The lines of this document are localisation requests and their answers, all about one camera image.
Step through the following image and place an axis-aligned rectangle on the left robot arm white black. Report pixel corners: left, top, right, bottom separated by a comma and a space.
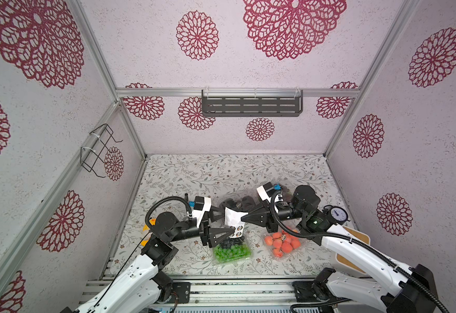
74, 212, 237, 312

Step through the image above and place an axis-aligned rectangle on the grey wall shelf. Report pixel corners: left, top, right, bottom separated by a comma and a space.
201, 90, 303, 117

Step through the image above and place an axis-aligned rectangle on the yellow red plush toy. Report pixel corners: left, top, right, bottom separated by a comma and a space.
141, 219, 156, 246

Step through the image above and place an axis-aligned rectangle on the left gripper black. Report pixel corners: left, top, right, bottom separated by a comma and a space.
169, 205, 235, 248

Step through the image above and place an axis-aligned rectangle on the blackberry clamshell box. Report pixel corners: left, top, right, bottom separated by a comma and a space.
216, 194, 258, 215

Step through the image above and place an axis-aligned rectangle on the purple grape clamshell box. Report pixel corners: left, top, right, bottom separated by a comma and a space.
280, 183, 294, 202

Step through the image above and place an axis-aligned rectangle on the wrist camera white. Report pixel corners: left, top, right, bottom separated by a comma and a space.
256, 182, 281, 203
189, 196, 212, 228

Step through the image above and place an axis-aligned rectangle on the floral table mat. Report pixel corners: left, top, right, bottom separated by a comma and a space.
106, 155, 344, 278

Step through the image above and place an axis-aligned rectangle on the green grape blueberry clamshell box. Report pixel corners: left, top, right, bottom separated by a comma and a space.
212, 236, 253, 266

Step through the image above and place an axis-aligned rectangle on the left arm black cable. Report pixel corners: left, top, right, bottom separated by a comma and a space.
145, 196, 194, 232

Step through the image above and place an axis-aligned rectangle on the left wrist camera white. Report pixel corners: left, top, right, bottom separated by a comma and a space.
189, 196, 212, 228

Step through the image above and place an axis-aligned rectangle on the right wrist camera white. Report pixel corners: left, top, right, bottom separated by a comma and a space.
256, 182, 281, 203

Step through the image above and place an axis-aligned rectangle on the black alarm clock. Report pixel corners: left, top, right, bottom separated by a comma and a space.
323, 205, 349, 225

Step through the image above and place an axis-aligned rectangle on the white sticker label sheet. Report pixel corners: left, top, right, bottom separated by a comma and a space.
224, 207, 248, 238

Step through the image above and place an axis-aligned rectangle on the black wire wall rack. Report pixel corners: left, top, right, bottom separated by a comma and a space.
79, 123, 122, 178

